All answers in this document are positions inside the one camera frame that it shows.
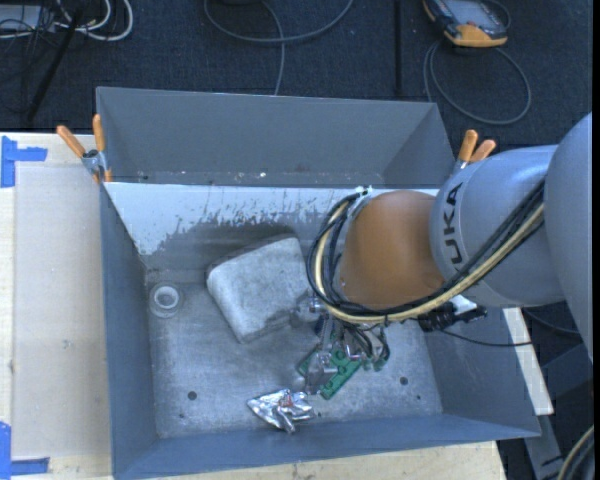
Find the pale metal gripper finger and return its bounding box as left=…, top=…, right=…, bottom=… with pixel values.
left=303, top=353, right=330, bottom=395
left=320, top=362, right=342, bottom=398

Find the dark green flat block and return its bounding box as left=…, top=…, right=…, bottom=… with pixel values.
left=296, top=340, right=377, bottom=401

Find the crumpled silver foil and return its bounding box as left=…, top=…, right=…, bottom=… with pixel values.
left=246, top=388, right=315, bottom=436

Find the grey-white sponge block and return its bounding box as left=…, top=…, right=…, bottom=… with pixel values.
left=205, top=236, right=315, bottom=346

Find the clear glass cup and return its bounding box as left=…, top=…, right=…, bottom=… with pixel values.
left=148, top=282, right=184, bottom=320

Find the grey metal bin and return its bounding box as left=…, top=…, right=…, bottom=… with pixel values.
left=94, top=86, right=543, bottom=480

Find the pale wood flat board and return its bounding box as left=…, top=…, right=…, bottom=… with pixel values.
left=10, top=160, right=113, bottom=463

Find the black cylinder on white bracket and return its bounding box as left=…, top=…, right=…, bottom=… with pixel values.
left=417, top=295, right=489, bottom=334

